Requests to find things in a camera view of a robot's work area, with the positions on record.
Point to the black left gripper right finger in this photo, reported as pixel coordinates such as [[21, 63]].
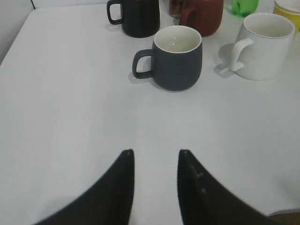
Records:
[[204, 201]]

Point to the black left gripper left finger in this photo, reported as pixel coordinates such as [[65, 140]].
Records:
[[107, 202]]

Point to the dark grey round mug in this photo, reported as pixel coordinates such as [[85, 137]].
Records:
[[176, 58]]

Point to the white mug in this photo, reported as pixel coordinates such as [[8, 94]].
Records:
[[261, 46]]

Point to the red brown mug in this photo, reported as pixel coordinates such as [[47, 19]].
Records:
[[205, 16]]

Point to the black tall mug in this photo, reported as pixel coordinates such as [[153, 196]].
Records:
[[139, 18]]

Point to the brown coffee drink bottle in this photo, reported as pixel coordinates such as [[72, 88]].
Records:
[[175, 8]]

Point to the green plastic soda bottle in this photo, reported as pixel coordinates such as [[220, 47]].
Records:
[[244, 8]]

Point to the yellow paper cup stack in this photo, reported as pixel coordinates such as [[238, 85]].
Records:
[[290, 9]]

